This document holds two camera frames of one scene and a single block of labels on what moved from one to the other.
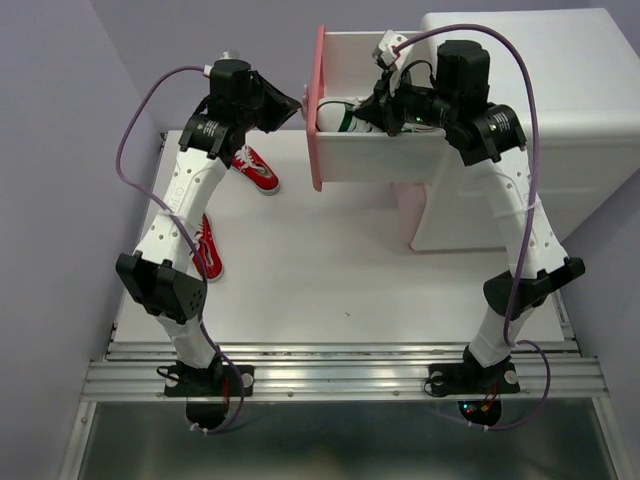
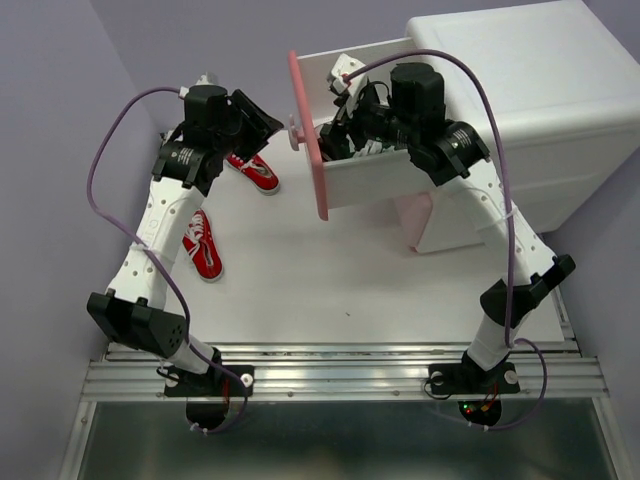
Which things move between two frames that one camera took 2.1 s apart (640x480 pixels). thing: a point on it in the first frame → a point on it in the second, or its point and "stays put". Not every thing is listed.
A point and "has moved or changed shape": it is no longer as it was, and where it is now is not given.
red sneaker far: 248,162 stays put
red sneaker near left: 209,250 stays put
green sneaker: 339,115 has moved or changed shape
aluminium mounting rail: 129,369 stays put
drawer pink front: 345,64 → 302,139
